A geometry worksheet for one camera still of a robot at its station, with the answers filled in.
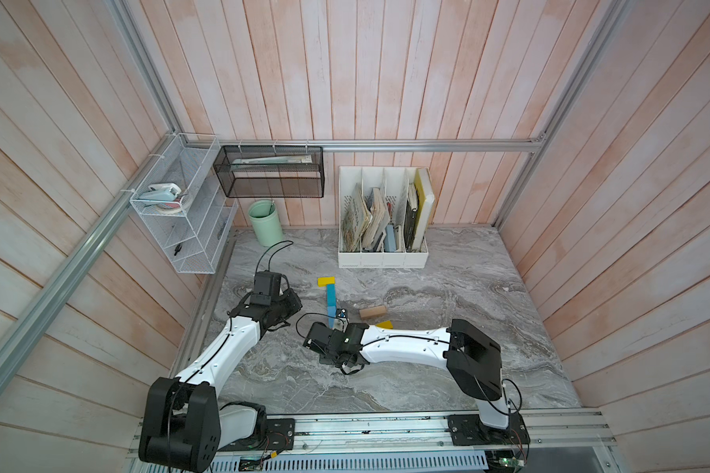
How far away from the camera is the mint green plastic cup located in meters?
1.08

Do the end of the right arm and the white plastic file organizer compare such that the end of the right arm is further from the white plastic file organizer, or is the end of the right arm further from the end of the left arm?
the white plastic file organizer

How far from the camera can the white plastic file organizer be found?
100 cm

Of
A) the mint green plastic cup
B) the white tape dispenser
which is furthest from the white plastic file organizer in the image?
the white tape dispenser
